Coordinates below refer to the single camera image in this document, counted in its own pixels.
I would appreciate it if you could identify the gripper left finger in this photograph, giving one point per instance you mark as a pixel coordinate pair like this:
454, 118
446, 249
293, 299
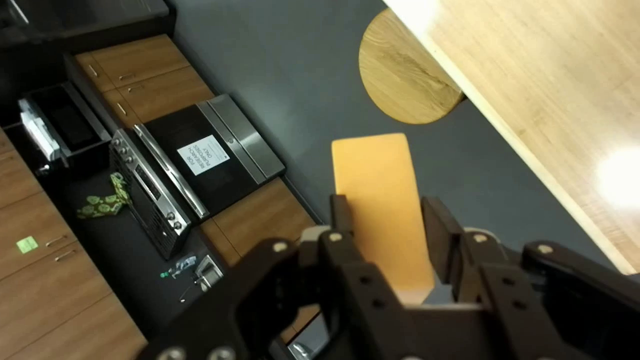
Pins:
350, 280

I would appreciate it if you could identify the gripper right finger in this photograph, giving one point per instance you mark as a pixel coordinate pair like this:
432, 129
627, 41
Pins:
550, 300

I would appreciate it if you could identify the orange block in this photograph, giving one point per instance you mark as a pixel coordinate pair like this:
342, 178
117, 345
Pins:
380, 200

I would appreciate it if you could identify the wooden base cabinet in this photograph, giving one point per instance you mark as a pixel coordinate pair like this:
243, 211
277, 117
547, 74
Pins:
150, 75
260, 215

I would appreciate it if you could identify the silver tap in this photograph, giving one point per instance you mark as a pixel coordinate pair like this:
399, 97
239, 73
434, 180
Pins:
207, 272

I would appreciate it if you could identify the clear plastic bottle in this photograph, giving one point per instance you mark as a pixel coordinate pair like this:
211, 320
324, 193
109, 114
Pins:
181, 267

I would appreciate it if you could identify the white paper sign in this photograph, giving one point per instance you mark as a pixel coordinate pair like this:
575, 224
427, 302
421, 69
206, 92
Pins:
203, 155

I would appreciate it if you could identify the black and silver stove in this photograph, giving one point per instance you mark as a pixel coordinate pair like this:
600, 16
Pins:
200, 150

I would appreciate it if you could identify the round wooden table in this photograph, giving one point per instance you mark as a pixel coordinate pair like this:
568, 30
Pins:
400, 75

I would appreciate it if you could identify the green patterned cloth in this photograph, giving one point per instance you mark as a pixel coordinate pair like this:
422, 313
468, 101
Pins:
107, 200

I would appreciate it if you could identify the black microwave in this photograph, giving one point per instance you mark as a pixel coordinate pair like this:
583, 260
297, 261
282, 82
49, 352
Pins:
70, 125

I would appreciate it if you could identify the green sticky note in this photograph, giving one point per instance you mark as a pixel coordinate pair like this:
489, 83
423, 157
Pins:
27, 245

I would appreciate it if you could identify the wooden wall cabinets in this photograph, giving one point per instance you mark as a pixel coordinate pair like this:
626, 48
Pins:
45, 300

